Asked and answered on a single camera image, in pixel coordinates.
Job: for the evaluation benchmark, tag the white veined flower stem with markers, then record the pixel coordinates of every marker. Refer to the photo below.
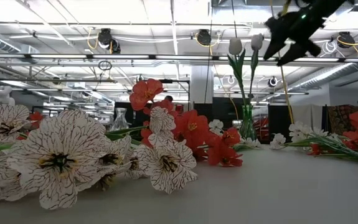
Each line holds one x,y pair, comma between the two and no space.
73,146

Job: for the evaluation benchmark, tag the white curtain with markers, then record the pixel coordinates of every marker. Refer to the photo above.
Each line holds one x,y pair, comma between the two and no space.
309,113

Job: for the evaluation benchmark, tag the green glass vase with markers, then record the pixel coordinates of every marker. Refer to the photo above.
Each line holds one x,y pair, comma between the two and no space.
247,127

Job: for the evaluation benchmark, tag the yellow tape tag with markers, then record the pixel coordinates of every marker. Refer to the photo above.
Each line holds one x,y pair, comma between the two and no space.
287,7

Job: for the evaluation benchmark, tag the small red flower stem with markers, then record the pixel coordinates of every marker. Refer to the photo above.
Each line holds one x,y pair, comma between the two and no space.
36,117

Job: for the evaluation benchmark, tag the brown patterned cloth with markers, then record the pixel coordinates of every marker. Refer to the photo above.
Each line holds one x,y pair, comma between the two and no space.
337,119

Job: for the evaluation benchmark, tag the short white blossom sprig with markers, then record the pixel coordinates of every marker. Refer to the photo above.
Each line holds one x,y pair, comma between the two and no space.
216,126

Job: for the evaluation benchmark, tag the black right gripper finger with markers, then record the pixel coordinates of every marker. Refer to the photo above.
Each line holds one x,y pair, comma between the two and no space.
275,45
304,48

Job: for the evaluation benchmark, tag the white robot figure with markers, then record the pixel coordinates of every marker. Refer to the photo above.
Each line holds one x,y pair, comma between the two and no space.
2,98

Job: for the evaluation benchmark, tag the black partition panel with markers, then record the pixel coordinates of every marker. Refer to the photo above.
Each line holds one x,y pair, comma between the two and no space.
278,118
136,118

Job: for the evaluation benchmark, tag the clear glass vase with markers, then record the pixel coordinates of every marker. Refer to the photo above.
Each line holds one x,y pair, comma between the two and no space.
120,121

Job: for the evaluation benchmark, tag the red hibiscus flower stem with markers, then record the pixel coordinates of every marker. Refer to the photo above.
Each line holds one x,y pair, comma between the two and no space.
192,127

